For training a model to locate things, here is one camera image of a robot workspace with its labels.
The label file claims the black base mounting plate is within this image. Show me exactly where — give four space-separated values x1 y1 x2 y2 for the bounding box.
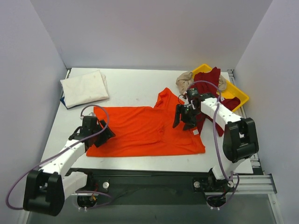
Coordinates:
70 168 229 206

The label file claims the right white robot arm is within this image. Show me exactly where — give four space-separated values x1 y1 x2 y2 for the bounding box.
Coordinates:
173 88 259 190

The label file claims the yellow plastic bin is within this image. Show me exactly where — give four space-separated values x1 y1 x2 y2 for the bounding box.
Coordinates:
192 64 249 112

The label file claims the orange t shirt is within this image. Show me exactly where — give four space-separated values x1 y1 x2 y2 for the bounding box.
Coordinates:
86 88 205 157

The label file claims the folded white t shirt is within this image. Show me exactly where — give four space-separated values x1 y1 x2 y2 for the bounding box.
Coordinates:
60 70 109 109

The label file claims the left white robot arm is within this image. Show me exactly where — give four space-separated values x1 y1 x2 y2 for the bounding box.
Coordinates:
23 116 115 216

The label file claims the folded blue t shirt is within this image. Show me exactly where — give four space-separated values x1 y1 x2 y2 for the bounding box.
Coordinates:
60 97 69 109

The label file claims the dark red t shirt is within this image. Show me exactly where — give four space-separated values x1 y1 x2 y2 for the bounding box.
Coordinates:
192 67 241 133

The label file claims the beige t shirt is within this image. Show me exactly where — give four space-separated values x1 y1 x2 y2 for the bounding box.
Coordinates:
176 71 227 94

